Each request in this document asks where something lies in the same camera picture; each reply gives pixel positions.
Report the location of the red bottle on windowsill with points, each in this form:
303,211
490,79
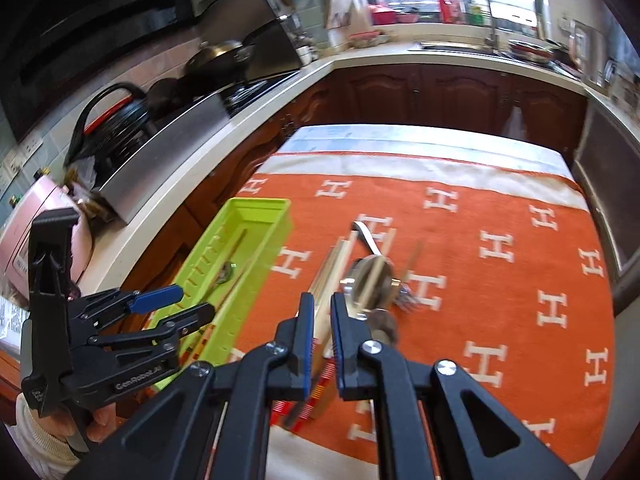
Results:
444,11

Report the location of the steel soup spoon handle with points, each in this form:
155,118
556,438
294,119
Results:
383,327

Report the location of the orange H-pattern towel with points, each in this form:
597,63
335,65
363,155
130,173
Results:
511,281

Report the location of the light bamboo chopstick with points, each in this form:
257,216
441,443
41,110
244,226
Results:
321,280
370,288

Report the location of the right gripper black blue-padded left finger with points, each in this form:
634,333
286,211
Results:
212,422

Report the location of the green plastic utensil tray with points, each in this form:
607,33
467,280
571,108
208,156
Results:
268,223

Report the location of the small steel teaspoon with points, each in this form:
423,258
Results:
222,277

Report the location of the steel faucet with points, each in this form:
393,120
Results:
481,13

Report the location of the white plastic bag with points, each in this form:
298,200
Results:
515,127

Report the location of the steel stove splash guard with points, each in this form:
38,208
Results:
144,172

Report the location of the black electric kettle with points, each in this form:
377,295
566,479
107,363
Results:
115,135

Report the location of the black wok pan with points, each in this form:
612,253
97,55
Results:
226,55

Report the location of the bamboo chopstick red tip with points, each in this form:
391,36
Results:
236,246

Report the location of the steel fork dark handle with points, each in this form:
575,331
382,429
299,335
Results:
400,294

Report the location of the brown wooden chopstick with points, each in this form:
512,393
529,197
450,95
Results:
322,366

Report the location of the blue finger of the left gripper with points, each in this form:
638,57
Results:
146,302

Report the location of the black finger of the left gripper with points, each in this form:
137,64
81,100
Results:
182,323

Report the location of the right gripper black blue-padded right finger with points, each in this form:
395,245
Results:
433,421

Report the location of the large steel spoon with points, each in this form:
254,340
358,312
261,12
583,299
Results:
366,285

